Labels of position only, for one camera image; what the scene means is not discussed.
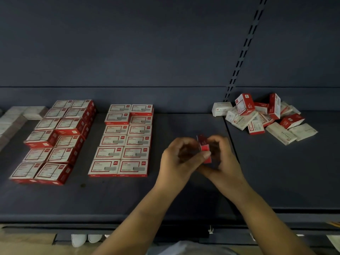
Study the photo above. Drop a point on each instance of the person's left forearm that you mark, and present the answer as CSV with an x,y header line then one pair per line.
x,y
135,225

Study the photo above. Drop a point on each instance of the dark metal shelf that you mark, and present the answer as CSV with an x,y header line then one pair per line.
x,y
159,45

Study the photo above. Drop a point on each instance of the brown packaged items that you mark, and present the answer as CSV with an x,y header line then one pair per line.
x,y
333,224

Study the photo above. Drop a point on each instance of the person's grey clothing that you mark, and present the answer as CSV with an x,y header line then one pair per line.
x,y
196,248

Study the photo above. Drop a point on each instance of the clear packaged insoles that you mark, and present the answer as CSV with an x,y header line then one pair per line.
x,y
334,242

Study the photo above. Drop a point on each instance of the pile of red white boxes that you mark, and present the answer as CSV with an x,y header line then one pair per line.
x,y
280,133

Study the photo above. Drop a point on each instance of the person's right hand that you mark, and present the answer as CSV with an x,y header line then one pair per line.
x,y
228,175

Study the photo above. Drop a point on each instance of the person's right forearm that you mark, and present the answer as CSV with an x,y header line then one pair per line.
x,y
273,223

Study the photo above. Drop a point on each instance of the person's left hand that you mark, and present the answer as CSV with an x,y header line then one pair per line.
x,y
175,170

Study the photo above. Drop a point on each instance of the white paper card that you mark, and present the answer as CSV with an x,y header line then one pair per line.
x,y
210,229

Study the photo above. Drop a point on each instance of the grey slipper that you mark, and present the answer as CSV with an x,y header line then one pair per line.
x,y
78,240
95,238

